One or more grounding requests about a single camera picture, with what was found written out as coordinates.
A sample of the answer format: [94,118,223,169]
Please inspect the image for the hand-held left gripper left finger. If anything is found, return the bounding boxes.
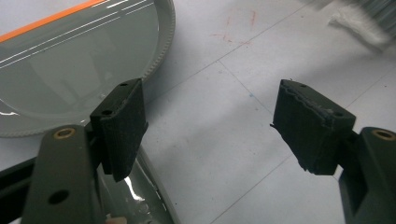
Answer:
[89,77,149,183]

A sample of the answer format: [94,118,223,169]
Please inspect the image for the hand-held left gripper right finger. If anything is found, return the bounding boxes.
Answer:
[269,78,357,176]

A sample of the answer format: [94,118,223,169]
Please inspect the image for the grey dustpan with orange edge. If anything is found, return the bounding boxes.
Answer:
[0,0,182,224]

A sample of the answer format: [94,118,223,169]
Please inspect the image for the pile of white paper scraps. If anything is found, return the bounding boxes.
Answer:
[327,5,392,53]

